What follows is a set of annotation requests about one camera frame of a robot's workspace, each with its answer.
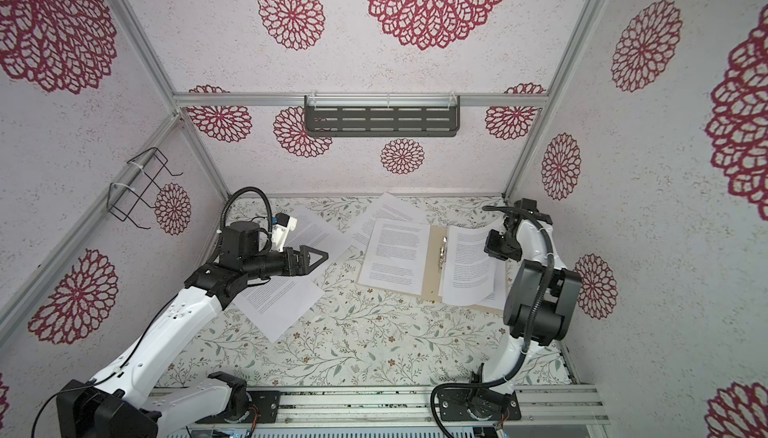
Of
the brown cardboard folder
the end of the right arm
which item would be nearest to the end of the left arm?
the brown cardboard folder

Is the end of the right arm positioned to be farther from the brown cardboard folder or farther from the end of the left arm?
the end of the left arm

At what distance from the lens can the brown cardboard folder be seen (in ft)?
3.08
